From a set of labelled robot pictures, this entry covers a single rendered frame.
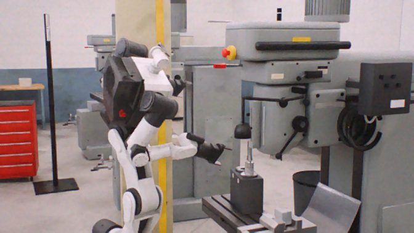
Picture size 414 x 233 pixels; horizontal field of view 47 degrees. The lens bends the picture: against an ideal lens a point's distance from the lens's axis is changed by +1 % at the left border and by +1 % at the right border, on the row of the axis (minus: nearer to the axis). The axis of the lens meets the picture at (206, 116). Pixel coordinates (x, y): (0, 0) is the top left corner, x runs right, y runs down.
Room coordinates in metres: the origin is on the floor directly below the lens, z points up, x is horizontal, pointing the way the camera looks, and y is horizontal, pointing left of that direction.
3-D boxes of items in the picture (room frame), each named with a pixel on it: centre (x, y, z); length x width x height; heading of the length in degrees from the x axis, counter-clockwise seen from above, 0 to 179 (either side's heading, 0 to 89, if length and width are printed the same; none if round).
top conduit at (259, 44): (1.96, -0.41, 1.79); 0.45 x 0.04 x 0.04; 113
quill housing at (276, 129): (2.08, -0.32, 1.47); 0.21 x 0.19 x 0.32; 23
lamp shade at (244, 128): (1.90, -0.15, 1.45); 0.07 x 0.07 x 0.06
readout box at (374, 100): (1.89, -0.72, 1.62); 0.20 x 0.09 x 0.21; 113
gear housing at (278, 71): (2.09, -0.36, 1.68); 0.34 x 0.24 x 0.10; 113
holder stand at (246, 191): (2.44, -0.22, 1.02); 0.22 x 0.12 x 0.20; 13
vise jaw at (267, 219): (1.99, -0.30, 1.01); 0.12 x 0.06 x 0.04; 24
